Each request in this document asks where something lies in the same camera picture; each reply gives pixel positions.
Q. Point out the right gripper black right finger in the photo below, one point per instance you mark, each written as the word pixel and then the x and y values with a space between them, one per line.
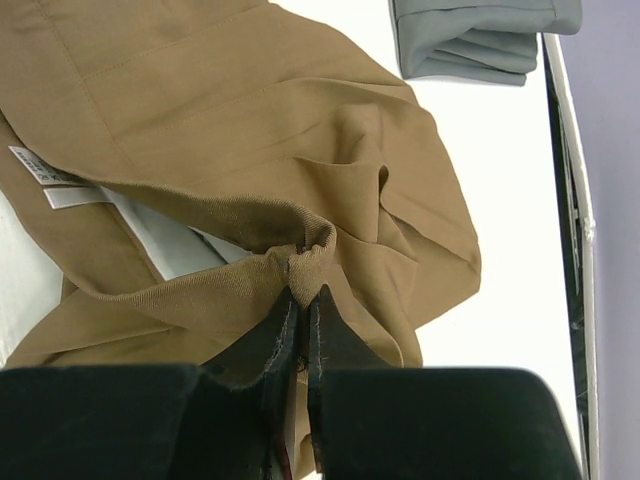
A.
pixel 371 420

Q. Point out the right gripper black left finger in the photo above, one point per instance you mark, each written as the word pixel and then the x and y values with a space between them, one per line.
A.
pixel 230 418

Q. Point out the tan brown skirt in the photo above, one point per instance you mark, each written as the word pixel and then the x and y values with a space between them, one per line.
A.
pixel 183 162

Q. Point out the grey pleated skirt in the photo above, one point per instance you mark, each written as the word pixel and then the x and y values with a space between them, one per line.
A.
pixel 490 41

